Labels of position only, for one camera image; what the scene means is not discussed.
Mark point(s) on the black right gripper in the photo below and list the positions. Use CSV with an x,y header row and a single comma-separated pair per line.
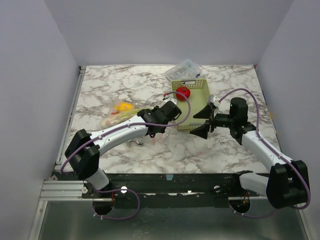
x,y
212,120

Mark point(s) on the yellow fake pepper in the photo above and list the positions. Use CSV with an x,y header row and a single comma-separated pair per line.
x,y
123,106

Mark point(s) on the red fake apple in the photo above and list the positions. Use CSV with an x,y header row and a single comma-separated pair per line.
x,y
182,93

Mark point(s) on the green perforated plastic basket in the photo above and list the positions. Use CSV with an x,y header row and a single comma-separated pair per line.
x,y
199,96

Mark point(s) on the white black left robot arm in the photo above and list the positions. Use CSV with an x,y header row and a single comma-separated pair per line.
x,y
84,151

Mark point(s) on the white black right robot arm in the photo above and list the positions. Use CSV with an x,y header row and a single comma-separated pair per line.
x,y
288,181

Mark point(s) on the clear plastic organizer box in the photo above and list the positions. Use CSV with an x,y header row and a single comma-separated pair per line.
x,y
183,71

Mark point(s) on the chrome metal faucet piece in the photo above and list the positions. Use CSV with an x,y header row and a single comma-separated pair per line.
x,y
135,142

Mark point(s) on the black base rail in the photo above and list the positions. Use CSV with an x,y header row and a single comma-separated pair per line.
x,y
163,191

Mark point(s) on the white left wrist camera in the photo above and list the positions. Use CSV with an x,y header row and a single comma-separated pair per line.
x,y
167,99

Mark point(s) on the clear zip top bag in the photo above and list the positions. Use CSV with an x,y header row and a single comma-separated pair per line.
x,y
110,119

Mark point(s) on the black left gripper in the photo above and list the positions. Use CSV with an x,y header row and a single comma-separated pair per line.
x,y
163,131

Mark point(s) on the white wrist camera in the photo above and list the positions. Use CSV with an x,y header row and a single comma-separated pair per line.
x,y
167,99
213,100

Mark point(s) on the green fake vegetable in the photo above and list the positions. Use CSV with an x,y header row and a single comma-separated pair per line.
x,y
129,113

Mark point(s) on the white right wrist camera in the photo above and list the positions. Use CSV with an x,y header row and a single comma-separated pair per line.
x,y
213,100

